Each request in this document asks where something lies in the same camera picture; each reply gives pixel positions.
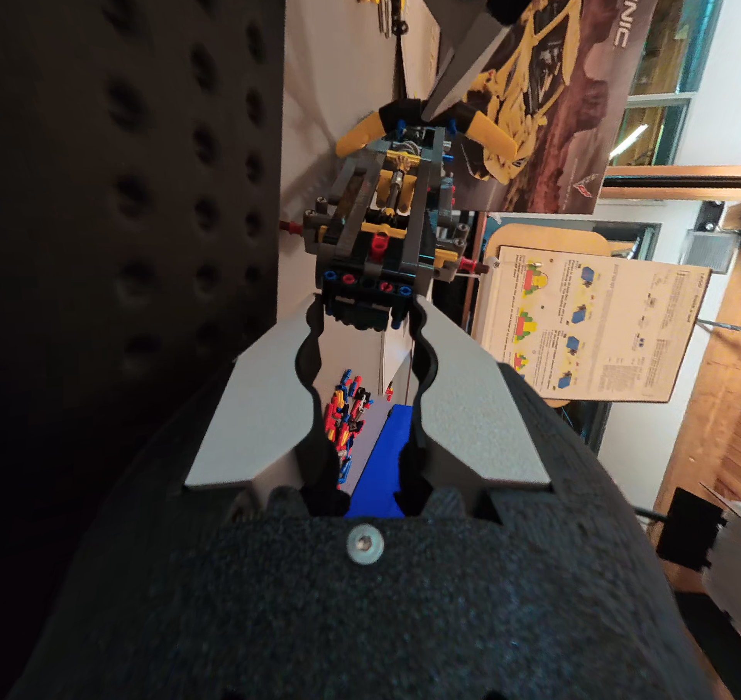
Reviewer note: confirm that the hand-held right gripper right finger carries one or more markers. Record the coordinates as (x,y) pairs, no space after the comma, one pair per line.
(480,422)

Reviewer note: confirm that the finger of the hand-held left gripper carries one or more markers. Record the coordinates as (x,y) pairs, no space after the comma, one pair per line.
(463,46)

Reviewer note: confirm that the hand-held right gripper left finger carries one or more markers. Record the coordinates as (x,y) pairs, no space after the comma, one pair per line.
(254,422)

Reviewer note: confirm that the small yellow lego piece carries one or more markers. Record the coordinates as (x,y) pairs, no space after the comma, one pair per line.
(492,133)

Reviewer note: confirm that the lego car chassis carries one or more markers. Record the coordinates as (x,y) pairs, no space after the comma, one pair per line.
(382,231)

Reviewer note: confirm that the black lego pin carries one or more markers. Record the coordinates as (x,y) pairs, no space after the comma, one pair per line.
(396,11)

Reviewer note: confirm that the pile of red blue lego pins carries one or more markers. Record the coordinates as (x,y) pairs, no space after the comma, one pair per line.
(344,410)

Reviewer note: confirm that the lego set box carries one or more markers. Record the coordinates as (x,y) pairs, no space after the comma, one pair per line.
(556,104)

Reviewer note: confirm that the blue plastic bin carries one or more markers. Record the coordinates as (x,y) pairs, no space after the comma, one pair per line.
(376,468)

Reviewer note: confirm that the black box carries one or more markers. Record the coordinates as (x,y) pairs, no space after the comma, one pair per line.
(689,529)

